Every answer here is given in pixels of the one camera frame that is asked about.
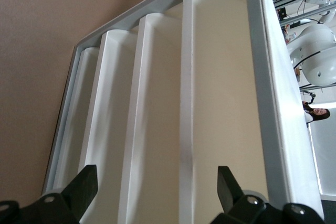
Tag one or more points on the person with dark hair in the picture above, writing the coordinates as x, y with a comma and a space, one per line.
317, 115

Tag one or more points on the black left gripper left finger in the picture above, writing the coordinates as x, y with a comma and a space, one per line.
76, 195

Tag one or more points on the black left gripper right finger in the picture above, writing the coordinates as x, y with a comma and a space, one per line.
231, 192

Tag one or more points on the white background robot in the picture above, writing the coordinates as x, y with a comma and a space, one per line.
323, 1

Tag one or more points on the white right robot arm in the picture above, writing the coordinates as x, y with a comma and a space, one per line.
312, 56

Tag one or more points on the brown table mat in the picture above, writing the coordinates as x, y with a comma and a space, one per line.
31, 51

